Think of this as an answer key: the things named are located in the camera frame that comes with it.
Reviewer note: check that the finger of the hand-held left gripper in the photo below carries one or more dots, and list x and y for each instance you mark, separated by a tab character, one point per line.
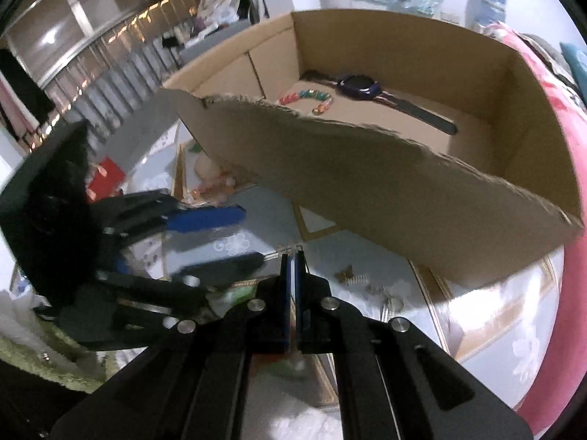
220	270
206	220

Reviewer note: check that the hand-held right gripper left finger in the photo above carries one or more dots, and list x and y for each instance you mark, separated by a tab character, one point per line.
285	302

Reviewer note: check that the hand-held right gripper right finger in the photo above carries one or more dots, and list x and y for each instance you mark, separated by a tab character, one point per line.
299	298

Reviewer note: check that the gold butterfly hair clip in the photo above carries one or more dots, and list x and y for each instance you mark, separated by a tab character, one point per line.
351	277

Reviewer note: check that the brown cardboard box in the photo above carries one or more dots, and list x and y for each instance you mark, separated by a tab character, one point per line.
367	192

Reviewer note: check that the black and purple smart watch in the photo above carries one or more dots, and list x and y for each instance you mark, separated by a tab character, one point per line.
360	86

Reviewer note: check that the red gift bag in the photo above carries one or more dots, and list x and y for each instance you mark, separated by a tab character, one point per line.
108	178

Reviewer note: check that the white fleece garment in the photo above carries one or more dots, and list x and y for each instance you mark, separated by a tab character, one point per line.
293	421

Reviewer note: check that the dark hanging garments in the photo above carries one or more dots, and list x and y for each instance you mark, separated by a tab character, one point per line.
23	96

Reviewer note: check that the green fleece garment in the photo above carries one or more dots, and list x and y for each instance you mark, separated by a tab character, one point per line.
36	366

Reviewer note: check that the metal stair railing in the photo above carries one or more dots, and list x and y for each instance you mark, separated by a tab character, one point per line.
114	68

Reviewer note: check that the brown sliding door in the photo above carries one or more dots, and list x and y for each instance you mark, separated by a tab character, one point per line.
55	23

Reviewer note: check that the pink floral blanket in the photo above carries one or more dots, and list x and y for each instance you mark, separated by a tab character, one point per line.
568	330

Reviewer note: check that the blue water dispenser bottle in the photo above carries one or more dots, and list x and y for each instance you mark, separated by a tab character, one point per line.
488	2

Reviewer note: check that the blue printed quilt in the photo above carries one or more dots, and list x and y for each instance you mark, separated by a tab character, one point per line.
578	62

